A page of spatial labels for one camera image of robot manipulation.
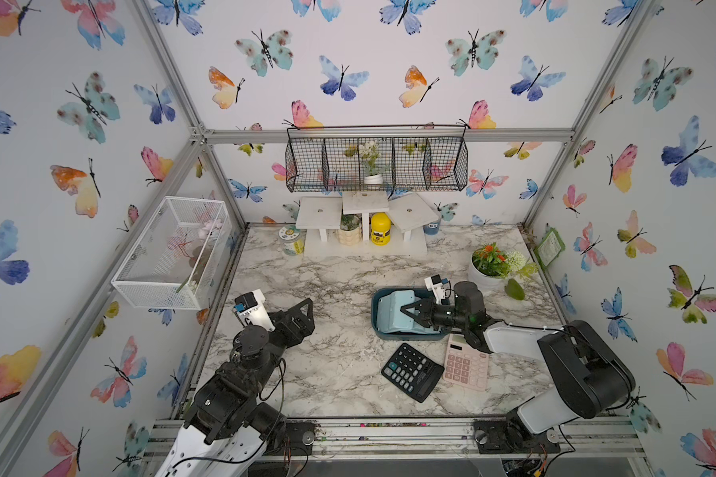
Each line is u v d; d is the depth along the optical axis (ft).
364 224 3.53
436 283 2.72
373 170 3.03
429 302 2.64
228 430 1.49
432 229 3.78
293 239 3.51
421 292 2.78
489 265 3.01
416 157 3.15
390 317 2.80
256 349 1.57
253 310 1.93
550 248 3.62
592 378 1.47
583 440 2.43
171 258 2.37
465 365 2.76
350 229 3.60
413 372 2.71
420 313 2.62
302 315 1.98
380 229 3.50
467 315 2.33
